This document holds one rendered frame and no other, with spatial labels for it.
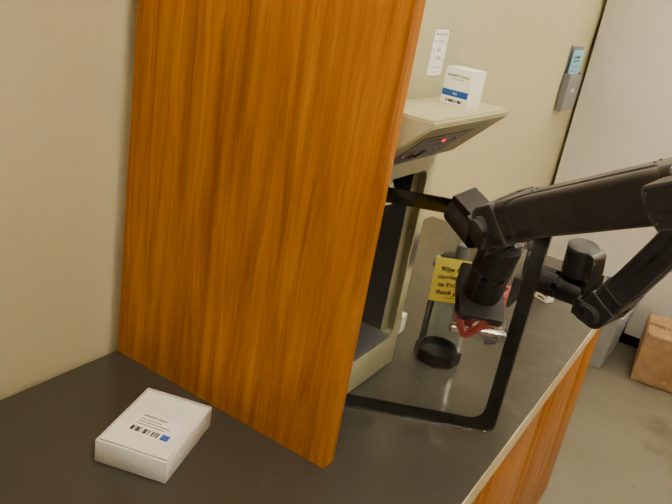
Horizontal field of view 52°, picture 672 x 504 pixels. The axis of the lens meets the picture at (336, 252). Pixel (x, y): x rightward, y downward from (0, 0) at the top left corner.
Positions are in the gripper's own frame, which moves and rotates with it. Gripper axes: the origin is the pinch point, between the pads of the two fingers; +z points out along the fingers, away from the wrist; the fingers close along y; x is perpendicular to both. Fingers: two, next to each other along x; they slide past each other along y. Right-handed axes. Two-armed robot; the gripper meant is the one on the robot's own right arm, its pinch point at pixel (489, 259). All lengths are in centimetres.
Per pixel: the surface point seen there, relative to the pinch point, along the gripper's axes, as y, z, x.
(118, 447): -21, 26, 72
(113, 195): 5, 55, 49
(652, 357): -106, -28, -231
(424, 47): 39.7, 12.1, 24.4
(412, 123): 31, 4, 41
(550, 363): -26.0, -14.6, -19.0
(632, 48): 37, 34, -270
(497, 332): 1.3, -13.8, 32.8
